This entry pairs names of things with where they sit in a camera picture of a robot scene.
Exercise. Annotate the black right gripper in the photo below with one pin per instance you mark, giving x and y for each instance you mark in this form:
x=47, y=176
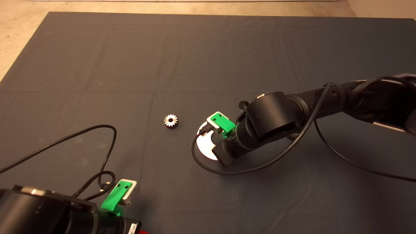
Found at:
x=230, y=149

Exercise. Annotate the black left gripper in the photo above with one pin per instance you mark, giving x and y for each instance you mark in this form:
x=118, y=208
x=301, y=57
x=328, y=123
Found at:
x=118, y=226

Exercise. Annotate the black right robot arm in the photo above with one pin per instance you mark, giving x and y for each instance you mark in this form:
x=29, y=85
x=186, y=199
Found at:
x=276, y=113

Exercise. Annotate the round metal carrier plate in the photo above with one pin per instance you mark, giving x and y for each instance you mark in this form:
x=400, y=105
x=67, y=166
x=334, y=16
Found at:
x=206, y=146

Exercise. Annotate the dark grey table cloth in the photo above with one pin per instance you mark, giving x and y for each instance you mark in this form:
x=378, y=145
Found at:
x=208, y=65

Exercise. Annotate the right green camera mount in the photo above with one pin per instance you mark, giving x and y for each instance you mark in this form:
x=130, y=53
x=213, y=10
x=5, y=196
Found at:
x=224, y=123

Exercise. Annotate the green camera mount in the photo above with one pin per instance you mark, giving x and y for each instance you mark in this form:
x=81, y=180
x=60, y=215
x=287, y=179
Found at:
x=224, y=123
x=113, y=196

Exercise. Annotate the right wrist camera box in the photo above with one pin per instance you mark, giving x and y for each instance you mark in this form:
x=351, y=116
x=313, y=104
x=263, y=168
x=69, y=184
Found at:
x=213, y=125

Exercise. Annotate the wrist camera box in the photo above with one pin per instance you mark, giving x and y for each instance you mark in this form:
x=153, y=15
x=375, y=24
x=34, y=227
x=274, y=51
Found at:
x=130, y=193
x=213, y=125

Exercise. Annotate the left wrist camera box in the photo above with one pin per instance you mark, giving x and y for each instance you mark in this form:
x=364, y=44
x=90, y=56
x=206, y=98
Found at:
x=130, y=193

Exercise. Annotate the left green camera mount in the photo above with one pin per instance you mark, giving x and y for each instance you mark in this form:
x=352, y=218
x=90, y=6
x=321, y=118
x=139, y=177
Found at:
x=113, y=196

